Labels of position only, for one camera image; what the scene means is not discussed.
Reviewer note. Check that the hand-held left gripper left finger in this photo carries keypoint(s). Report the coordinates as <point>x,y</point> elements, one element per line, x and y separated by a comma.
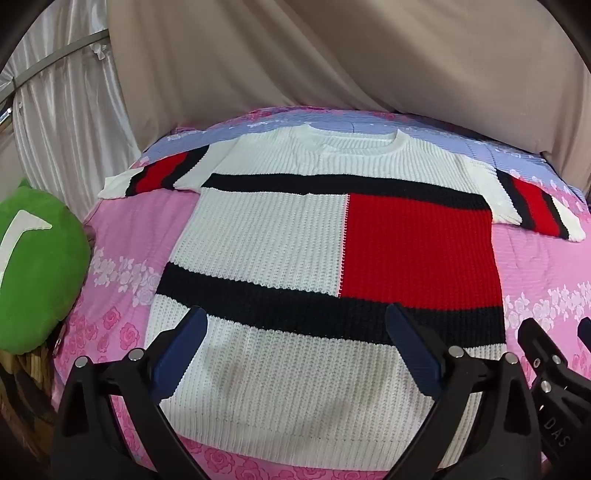
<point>182,350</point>

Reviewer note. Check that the green plush pillow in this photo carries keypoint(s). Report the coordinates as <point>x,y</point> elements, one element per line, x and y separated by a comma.
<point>34,272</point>

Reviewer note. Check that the pink floral bed sheet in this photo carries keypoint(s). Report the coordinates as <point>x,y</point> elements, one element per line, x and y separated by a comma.
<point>115,258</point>

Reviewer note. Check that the white red black knit sweater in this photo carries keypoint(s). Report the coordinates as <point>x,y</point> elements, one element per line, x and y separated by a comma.
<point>295,258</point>

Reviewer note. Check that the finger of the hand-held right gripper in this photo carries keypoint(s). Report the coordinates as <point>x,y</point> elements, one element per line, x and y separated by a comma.
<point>585,330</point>
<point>538,344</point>

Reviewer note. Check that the white satin curtain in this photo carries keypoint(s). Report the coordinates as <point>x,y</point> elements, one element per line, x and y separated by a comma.
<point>69,124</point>

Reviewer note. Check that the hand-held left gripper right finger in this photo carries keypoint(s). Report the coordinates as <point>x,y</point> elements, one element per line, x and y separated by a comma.
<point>411,346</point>

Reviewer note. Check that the brown woven basket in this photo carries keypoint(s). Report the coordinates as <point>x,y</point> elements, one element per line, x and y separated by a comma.
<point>21,401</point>

